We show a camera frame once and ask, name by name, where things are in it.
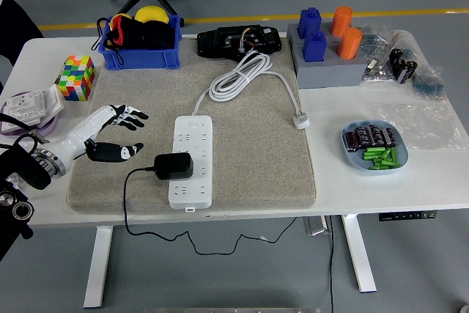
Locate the clear bag of metal parts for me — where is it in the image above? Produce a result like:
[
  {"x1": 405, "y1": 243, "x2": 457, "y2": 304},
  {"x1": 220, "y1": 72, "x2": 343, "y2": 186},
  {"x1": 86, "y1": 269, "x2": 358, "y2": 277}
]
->
[{"x1": 361, "y1": 54, "x2": 396, "y2": 83}]

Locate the white power plug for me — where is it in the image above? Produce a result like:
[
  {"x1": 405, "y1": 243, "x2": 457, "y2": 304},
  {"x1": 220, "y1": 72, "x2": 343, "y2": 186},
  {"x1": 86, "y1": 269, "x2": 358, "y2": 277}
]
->
[{"x1": 292, "y1": 113, "x2": 312, "y2": 130}]

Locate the white table leg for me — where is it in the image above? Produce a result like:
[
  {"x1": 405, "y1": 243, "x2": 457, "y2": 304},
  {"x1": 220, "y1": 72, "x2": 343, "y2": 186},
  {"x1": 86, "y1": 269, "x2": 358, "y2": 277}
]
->
[
  {"x1": 341, "y1": 213, "x2": 378, "y2": 294},
  {"x1": 83, "y1": 227, "x2": 114, "y2": 309}
]

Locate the small yellow ball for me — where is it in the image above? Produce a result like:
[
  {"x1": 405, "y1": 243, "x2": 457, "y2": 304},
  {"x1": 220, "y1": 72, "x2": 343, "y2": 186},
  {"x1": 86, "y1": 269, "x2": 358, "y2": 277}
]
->
[{"x1": 109, "y1": 13, "x2": 133, "y2": 30}]

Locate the thin black adapter cord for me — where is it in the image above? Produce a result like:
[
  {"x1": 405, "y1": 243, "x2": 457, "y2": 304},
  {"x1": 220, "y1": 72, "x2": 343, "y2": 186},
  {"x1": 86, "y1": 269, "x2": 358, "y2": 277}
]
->
[{"x1": 122, "y1": 166, "x2": 300, "y2": 256}]

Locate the grey block holder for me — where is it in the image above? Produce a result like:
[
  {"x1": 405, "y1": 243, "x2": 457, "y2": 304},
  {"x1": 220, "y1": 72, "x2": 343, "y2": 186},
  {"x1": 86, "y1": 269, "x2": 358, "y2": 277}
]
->
[{"x1": 286, "y1": 21, "x2": 372, "y2": 90}]

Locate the metal box under table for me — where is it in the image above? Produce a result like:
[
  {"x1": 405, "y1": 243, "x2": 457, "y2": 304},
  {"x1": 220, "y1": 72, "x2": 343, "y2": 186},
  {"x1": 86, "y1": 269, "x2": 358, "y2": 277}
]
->
[{"x1": 303, "y1": 216, "x2": 333, "y2": 237}]

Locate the black hanging cable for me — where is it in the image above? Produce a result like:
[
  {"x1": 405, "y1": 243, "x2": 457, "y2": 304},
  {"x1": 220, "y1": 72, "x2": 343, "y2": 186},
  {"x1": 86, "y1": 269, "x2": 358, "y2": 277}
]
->
[{"x1": 327, "y1": 216, "x2": 336, "y2": 313}]

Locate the grey-brown felt mat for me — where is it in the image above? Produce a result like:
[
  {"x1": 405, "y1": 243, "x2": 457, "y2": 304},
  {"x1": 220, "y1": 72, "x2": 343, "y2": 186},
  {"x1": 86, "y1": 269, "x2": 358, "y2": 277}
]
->
[{"x1": 65, "y1": 36, "x2": 318, "y2": 215}]

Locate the white power strip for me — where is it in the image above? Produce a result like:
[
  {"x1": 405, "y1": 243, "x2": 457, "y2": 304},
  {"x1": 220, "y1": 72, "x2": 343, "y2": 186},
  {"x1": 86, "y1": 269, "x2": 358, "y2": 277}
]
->
[{"x1": 168, "y1": 114, "x2": 214, "y2": 214}]

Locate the blue plastic bin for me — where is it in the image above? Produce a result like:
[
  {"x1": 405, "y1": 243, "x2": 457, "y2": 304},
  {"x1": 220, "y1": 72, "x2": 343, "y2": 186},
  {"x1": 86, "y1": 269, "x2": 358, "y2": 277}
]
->
[{"x1": 98, "y1": 15, "x2": 183, "y2": 71}]

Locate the clear bag of black capacitors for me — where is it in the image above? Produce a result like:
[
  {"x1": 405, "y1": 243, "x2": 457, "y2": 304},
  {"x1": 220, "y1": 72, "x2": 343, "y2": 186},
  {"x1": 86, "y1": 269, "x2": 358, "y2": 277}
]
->
[{"x1": 387, "y1": 30, "x2": 421, "y2": 86}]

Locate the clear bag of blue resistors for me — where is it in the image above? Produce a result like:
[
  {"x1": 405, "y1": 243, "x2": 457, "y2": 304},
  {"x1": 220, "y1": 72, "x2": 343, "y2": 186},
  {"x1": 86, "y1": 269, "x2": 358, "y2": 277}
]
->
[
  {"x1": 412, "y1": 65, "x2": 447, "y2": 101},
  {"x1": 361, "y1": 23, "x2": 392, "y2": 56}
]

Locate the black table control panel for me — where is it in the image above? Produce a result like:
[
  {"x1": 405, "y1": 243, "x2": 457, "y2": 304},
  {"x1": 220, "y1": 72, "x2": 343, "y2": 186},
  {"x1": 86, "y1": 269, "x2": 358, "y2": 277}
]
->
[{"x1": 378, "y1": 211, "x2": 439, "y2": 222}]

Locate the empty clear plastic bag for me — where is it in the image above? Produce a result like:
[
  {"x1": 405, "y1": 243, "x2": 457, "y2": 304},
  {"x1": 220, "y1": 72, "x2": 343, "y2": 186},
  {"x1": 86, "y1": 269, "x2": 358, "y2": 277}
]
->
[{"x1": 368, "y1": 100, "x2": 469, "y2": 152}]

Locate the blue plastic block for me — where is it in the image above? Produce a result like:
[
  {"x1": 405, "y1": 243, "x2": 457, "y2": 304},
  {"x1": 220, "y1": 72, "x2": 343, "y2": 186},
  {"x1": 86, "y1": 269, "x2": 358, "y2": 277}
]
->
[
  {"x1": 302, "y1": 29, "x2": 328, "y2": 64},
  {"x1": 297, "y1": 7, "x2": 322, "y2": 40}
]

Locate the purple plate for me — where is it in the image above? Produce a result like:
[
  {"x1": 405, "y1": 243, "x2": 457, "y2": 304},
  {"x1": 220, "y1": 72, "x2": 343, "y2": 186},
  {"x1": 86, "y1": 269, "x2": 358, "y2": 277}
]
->
[{"x1": 0, "y1": 100, "x2": 62, "y2": 137}]

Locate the light blue dish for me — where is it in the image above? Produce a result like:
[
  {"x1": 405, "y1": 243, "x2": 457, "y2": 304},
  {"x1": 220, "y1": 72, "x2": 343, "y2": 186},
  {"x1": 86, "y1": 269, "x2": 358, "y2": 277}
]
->
[{"x1": 341, "y1": 119, "x2": 410, "y2": 175}]

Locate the black electronic device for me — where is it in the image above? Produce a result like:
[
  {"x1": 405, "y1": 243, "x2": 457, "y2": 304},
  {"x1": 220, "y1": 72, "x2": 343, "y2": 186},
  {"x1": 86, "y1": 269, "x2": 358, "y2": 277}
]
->
[{"x1": 196, "y1": 25, "x2": 283, "y2": 60}]

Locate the large yellow ball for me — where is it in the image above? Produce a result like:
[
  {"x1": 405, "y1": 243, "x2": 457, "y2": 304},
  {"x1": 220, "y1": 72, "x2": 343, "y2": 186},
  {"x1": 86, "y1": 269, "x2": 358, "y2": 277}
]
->
[{"x1": 134, "y1": 5, "x2": 170, "y2": 25}]

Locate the white coiled power cord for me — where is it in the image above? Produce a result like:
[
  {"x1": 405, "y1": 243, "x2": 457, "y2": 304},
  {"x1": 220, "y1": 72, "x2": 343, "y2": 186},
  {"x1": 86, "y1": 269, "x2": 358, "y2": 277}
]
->
[{"x1": 192, "y1": 51, "x2": 307, "y2": 118}]

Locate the orange plastic cylinder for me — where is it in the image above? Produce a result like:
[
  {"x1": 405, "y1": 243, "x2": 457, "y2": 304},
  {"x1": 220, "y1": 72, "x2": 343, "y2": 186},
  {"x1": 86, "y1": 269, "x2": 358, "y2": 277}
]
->
[
  {"x1": 329, "y1": 5, "x2": 353, "y2": 37},
  {"x1": 336, "y1": 26, "x2": 363, "y2": 59}
]

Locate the colourful puzzle cube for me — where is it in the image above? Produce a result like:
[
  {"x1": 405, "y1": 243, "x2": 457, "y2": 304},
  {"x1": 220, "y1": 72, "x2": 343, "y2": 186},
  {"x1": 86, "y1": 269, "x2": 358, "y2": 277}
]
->
[{"x1": 54, "y1": 55, "x2": 97, "y2": 102}]

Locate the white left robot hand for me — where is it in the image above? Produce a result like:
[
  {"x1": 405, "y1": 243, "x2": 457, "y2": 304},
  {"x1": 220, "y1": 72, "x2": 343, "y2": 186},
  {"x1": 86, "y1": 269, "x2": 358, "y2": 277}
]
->
[{"x1": 51, "y1": 103, "x2": 149, "y2": 174}]

